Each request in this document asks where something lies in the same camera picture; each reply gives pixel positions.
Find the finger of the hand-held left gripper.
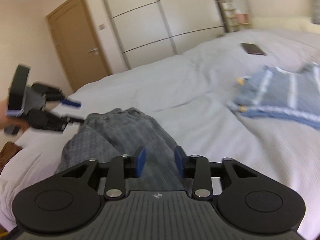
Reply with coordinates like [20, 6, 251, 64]
[47, 87, 82, 108]
[49, 113, 85, 132]

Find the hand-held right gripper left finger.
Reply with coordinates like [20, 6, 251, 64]
[61, 146, 147, 201]

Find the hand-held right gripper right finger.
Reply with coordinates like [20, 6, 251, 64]
[174, 145, 259, 201]

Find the grey plaid garment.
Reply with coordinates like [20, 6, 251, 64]
[54, 107, 193, 195]

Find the person's left hand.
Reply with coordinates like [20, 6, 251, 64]
[0, 100, 28, 131]

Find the brown garment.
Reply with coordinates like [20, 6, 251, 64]
[0, 141, 23, 168]

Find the wooden door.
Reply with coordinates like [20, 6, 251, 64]
[46, 0, 112, 93]

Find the bed with white cover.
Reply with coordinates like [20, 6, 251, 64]
[0, 29, 320, 235]

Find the light blue garment yellow tag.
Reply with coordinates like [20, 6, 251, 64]
[234, 76, 263, 107]

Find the blue striped folded garment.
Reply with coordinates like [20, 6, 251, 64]
[226, 62, 320, 130]

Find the cream sliding wardrobe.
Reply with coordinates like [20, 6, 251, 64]
[95, 0, 227, 70]

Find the black smartphone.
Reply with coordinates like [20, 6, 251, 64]
[240, 43, 267, 56]

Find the small white shelf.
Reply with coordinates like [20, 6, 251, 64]
[221, 1, 250, 33]

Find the grey checked pillow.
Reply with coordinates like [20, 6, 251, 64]
[309, 0, 320, 25]

